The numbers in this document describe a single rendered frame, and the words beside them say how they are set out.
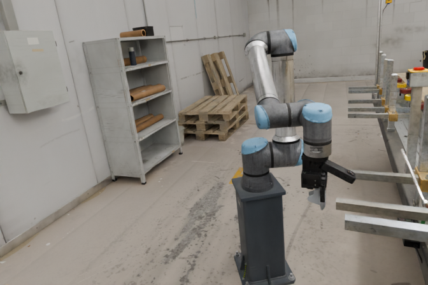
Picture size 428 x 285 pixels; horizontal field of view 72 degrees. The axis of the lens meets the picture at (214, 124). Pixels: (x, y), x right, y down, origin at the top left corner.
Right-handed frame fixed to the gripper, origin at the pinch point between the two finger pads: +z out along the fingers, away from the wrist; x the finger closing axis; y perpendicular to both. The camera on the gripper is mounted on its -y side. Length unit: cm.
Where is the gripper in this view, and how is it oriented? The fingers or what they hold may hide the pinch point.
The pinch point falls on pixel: (323, 206)
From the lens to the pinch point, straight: 115.8
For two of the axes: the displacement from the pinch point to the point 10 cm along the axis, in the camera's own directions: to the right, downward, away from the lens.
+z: 1.0, 9.6, 2.7
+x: -4.0, 2.9, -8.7
